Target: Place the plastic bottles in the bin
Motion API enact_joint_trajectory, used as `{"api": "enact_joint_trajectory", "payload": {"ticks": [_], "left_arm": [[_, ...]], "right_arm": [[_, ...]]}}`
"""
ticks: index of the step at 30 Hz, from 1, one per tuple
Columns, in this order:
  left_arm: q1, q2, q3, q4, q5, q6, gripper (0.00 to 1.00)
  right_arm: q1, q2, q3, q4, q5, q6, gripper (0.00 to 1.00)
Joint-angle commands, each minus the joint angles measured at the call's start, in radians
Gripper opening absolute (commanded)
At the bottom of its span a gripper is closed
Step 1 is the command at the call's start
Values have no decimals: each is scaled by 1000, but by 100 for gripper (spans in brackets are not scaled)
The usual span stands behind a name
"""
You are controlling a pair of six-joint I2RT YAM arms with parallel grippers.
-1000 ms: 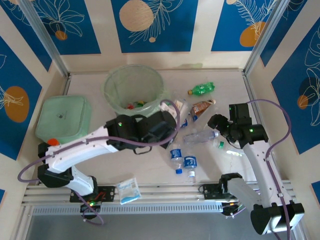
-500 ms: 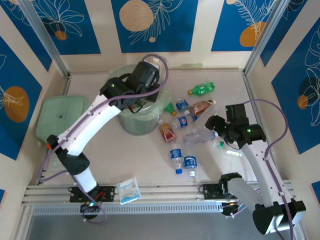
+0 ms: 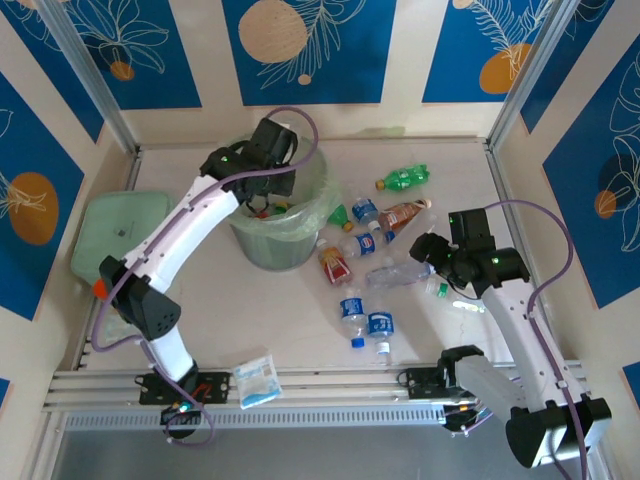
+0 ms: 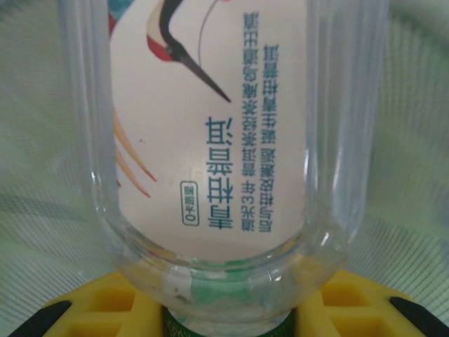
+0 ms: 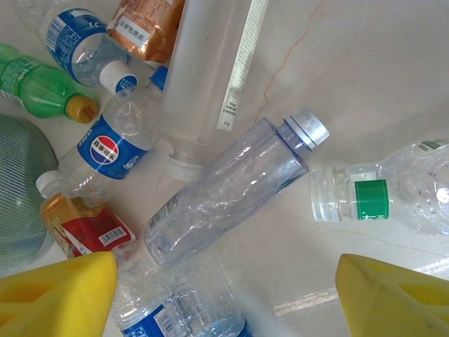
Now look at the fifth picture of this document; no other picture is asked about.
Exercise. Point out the green mesh waste bin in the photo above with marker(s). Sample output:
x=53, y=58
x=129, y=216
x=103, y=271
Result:
x=21, y=196

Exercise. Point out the red label juice bottle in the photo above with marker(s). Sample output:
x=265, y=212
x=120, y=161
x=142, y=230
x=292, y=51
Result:
x=84, y=231

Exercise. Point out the clear Pepsi label bottle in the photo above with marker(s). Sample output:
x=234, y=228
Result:
x=105, y=151

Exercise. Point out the white-capped blue label water bottle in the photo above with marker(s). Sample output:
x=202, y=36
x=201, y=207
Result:
x=182, y=309

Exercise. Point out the clear bottle green band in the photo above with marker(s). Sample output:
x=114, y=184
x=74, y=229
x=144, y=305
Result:
x=372, y=200

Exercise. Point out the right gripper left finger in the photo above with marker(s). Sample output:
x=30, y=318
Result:
x=52, y=302

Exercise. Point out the white-capped dark blue label bottle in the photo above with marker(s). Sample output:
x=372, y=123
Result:
x=70, y=38

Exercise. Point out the frosted white tall bottle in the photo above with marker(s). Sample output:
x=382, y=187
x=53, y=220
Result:
x=203, y=70

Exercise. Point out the clear silver-capped bottle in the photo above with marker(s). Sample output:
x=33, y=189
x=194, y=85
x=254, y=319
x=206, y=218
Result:
x=228, y=189

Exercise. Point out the brown tea plastic bottle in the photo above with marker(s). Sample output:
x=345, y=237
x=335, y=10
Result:
x=147, y=31

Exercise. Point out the green plastic soda bottle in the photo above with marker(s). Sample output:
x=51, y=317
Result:
x=35, y=84

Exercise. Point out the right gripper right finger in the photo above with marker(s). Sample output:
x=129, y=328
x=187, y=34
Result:
x=396, y=302

